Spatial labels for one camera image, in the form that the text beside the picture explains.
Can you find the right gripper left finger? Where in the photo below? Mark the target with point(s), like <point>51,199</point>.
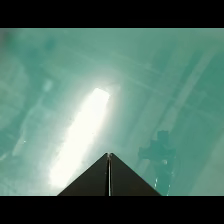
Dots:
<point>93,181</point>

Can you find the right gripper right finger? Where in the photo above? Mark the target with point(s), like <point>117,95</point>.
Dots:
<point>128,182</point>

